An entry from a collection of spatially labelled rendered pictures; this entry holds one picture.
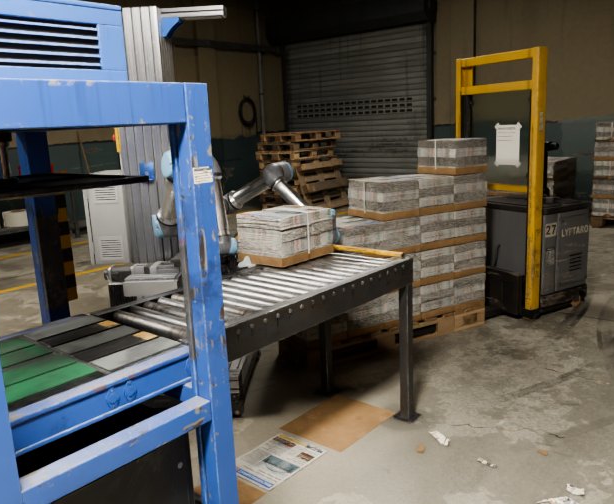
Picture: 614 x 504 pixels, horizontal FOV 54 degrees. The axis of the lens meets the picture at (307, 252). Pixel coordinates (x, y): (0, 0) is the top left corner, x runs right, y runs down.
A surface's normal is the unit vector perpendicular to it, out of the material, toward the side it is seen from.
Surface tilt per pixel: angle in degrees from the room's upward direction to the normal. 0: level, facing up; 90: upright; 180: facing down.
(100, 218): 90
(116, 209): 90
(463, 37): 90
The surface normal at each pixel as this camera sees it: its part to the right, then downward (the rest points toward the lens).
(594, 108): -0.65, 0.18
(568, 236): 0.51, 0.15
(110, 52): 0.76, 0.10
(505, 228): -0.86, 0.14
